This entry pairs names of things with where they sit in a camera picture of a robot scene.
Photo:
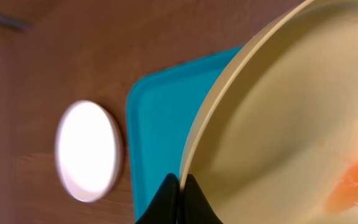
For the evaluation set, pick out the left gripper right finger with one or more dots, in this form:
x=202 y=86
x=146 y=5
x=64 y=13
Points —
x=195 y=208

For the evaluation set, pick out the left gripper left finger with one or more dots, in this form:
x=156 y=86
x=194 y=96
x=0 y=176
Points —
x=163 y=207

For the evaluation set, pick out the white plate front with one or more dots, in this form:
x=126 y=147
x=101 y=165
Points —
x=89 y=151

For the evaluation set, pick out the lime green plate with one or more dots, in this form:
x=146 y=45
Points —
x=302 y=187

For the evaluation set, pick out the teal plastic tray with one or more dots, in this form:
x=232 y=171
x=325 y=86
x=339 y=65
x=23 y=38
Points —
x=160 y=124

